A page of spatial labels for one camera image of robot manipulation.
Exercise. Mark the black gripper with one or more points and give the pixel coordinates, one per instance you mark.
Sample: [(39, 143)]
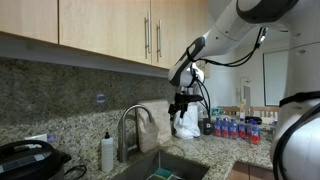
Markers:
[(181, 104)]

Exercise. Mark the brushed steel tap faucet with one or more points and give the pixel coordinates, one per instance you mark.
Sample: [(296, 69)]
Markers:
[(122, 143)]

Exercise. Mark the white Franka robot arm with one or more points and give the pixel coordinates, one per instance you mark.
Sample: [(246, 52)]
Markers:
[(300, 140)]

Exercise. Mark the white plastic bag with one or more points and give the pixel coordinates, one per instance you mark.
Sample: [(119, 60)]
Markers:
[(188, 125)]

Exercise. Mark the wooden butcher block cutting board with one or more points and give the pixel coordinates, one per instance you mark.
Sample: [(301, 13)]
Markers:
[(161, 123)]

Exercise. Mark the blue bottle red label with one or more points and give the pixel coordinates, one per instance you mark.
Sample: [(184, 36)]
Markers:
[(233, 130), (254, 133), (217, 128), (242, 130), (225, 129)]

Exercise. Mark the wooden chair back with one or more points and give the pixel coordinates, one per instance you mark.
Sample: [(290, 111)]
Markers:
[(265, 110), (230, 110)]

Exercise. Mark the stainless steel sink basin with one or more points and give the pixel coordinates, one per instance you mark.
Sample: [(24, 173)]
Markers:
[(180, 166)]

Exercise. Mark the teal and yellow sponge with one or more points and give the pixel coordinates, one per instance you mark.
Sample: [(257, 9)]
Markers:
[(162, 173)]

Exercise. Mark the tall yellow carton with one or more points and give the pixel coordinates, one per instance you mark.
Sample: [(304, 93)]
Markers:
[(243, 108)]

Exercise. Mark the flat black case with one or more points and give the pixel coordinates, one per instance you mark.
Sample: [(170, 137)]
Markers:
[(253, 119)]

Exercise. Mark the white soap dispenser bottle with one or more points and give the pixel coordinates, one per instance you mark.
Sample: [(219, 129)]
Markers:
[(107, 155)]

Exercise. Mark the brown base cabinet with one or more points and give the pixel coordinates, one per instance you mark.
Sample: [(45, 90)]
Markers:
[(246, 171)]

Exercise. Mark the light wood upper cabinets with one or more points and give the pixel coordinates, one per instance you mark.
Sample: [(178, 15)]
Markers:
[(83, 26)]

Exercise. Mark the black electric pressure cooker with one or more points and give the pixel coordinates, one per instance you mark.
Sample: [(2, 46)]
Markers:
[(26, 160)]

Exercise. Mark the white board dark frame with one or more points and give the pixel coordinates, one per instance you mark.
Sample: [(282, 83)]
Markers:
[(275, 78)]

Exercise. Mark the wide white wall outlet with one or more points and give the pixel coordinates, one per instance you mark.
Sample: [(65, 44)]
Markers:
[(35, 137)]

